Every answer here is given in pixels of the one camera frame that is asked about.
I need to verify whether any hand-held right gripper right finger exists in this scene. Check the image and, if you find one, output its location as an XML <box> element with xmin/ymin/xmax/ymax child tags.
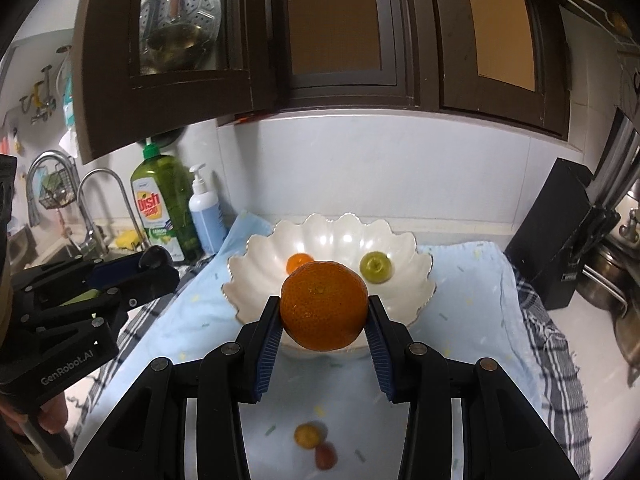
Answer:
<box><xmin>364</xmin><ymin>296</ymin><xmax>566</xmax><ymax>480</ymax></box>

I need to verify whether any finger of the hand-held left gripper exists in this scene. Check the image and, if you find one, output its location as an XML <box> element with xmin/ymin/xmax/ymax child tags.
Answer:
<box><xmin>14</xmin><ymin>246</ymin><xmax>180</xmax><ymax>302</ymax></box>
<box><xmin>24</xmin><ymin>287</ymin><xmax>140</xmax><ymax>332</ymax></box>

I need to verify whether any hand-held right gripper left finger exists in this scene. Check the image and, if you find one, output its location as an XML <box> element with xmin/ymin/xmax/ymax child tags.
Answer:
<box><xmin>65</xmin><ymin>296</ymin><xmax>281</xmax><ymax>480</ymax></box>

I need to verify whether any orange tangerine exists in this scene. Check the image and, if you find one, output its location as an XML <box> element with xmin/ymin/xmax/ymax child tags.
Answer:
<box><xmin>286</xmin><ymin>253</ymin><xmax>315</xmax><ymax>275</ymax></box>
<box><xmin>280</xmin><ymin>261</ymin><xmax>369</xmax><ymax>352</ymax></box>

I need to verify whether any small green round fruit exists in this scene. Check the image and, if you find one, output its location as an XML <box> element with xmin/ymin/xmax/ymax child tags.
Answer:
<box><xmin>360</xmin><ymin>252</ymin><xmax>394</xmax><ymax>283</ymax></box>
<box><xmin>293</xmin><ymin>422</ymin><xmax>323</xmax><ymax>450</ymax></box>

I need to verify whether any white scalloped ceramic bowl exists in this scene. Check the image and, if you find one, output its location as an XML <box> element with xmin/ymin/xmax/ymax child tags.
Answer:
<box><xmin>221</xmin><ymin>212</ymin><xmax>435</xmax><ymax>358</ymax></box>

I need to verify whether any person's left hand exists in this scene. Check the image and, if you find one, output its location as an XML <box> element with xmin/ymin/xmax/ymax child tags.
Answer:
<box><xmin>27</xmin><ymin>391</ymin><xmax>69</xmax><ymax>434</ymax></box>

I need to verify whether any yellow sponge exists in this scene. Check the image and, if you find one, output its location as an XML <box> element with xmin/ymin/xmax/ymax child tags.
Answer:
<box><xmin>116</xmin><ymin>230</ymin><xmax>151</xmax><ymax>252</ymax></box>

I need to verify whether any slim steel faucet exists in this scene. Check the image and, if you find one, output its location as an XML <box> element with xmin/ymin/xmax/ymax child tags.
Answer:
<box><xmin>76</xmin><ymin>169</ymin><xmax>151</xmax><ymax>256</ymax></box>

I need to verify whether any green dish soap bottle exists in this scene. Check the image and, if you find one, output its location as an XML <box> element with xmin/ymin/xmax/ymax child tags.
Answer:
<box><xmin>130</xmin><ymin>137</ymin><xmax>201</xmax><ymax>263</ymax></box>

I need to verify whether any blue pump bottle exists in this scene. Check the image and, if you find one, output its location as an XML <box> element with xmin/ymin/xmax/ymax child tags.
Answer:
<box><xmin>188</xmin><ymin>162</ymin><xmax>228</xmax><ymax>256</ymax></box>

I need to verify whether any light blue speckled cloth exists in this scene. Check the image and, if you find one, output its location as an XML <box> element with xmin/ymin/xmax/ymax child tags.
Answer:
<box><xmin>70</xmin><ymin>210</ymin><xmax>546</xmax><ymax>480</ymax></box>

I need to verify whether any red jujube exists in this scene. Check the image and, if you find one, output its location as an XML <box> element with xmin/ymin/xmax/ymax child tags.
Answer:
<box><xmin>314</xmin><ymin>442</ymin><xmax>338</xmax><ymax>471</ymax></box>

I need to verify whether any large steel faucet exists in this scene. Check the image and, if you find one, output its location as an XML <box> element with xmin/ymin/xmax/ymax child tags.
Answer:
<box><xmin>25</xmin><ymin>150</ymin><xmax>76</xmax><ymax>228</ymax></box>

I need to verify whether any teal paper towel pack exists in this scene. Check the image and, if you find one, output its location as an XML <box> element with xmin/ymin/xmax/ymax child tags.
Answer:
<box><xmin>57</xmin><ymin>50</ymin><xmax>83</xmax><ymax>158</ymax></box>

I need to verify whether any grey checked cloth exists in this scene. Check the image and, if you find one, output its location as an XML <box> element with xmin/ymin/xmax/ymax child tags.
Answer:
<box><xmin>65</xmin><ymin>255</ymin><xmax>593</xmax><ymax>480</ymax></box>

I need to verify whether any black knife block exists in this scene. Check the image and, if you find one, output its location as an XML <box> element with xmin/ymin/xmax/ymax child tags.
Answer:
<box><xmin>504</xmin><ymin>157</ymin><xmax>621</xmax><ymax>311</ymax></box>

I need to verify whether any steel cooking pot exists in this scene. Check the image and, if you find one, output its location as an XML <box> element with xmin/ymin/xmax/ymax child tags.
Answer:
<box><xmin>575</xmin><ymin>240</ymin><xmax>640</xmax><ymax>376</ymax></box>

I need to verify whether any dark brown cabinet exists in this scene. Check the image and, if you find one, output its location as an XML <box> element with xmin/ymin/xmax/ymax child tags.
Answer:
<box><xmin>72</xmin><ymin>0</ymin><xmax>573</xmax><ymax>166</ymax></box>

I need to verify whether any steel steamer plate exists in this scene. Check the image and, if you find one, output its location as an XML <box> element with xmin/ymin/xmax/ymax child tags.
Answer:
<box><xmin>139</xmin><ymin>0</ymin><xmax>221</xmax><ymax>76</ymax></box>

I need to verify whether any black wire basket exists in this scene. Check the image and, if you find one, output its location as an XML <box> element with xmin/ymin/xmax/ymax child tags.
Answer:
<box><xmin>37</xmin><ymin>170</ymin><xmax>78</xmax><ymax>210</ymax></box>

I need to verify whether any metal wall hook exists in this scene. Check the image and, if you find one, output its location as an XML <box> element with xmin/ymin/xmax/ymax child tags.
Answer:
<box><xmin>20</xmin><ymin>65</ymin><xmax>56</xmax><ymax>126</ymax></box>

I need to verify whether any black handled knife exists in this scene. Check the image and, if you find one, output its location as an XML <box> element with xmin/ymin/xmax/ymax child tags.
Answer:
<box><xmin>592</xmin><ymin>107</ymin><xmax>640</xmax><ymax>226</ymax></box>

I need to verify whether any white wire wall rack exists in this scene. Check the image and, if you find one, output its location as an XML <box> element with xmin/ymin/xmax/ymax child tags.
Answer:
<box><xmin>565</xmin><ymin>0</ymin><xmax>640</xmax><ymax>53</ymax></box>

